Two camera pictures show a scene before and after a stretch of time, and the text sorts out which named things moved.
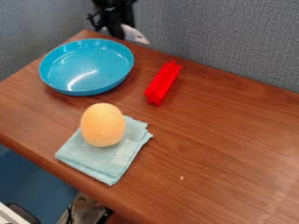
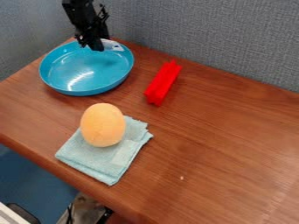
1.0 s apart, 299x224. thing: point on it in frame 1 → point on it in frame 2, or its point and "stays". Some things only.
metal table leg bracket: [86, 211] stays
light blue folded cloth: [102, 163] stays
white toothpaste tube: [132, 34] → [112, 45]
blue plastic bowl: [86, 66] stays
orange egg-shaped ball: [104, 125] stays
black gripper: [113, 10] → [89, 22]
